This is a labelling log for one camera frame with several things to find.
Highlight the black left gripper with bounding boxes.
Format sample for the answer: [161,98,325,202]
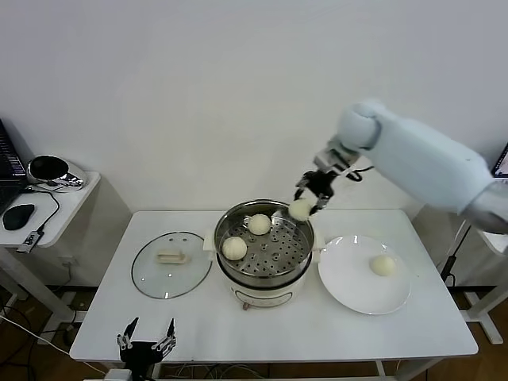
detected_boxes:
[115,316,177,375]

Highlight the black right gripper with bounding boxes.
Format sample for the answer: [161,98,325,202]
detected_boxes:
[293,167,339,217]

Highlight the white steamed baozi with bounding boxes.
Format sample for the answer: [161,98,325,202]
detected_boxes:
[370,255,397,278]
[248,213,273,236]
[221,237,248,261]
[287,198,314,221]

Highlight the glass lid with cream handle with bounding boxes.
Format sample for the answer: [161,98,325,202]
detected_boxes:
[130,231,213,301]

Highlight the perforated steel steamer basket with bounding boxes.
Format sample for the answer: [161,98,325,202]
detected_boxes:
[214,200,313,287]

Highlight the white round plate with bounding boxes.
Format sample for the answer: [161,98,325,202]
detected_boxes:
[317,234,411,314]

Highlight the white electric cooker pot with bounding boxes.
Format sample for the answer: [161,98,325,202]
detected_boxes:
[202,228,326,311]

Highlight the small grey usb hub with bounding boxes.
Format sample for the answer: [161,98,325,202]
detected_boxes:
[17,233,44,255]

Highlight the white side table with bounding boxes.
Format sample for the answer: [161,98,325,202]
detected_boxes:
[412,198,508,344]
[0,171,133,330]

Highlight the black computer mouse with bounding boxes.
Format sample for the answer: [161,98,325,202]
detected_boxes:
[2,203,36,231]

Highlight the black open laptop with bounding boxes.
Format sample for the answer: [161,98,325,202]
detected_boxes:
[0,118,28,214]
[491,142,508,179]

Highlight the shiny chrome rounded device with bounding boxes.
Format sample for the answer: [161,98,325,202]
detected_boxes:
[25,155,89,194]

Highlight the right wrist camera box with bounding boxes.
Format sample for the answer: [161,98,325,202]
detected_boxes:
[315,144,358,174]

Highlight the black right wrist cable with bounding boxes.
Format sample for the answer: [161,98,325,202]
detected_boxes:
[344,164,376,182]

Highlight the tangle of white cables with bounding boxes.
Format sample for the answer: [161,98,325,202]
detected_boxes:
[170,363,255,379]

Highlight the long white floor cable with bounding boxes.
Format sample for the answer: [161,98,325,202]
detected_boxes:
[0,315,72,356]

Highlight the black cable with adapter block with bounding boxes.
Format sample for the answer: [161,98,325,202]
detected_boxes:
[441,221,471,287]

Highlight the thin black usb cable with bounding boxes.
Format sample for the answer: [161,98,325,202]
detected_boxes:
[21,186,61,235]

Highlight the white work table frame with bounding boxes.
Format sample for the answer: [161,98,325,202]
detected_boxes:
[152,359,437,381]

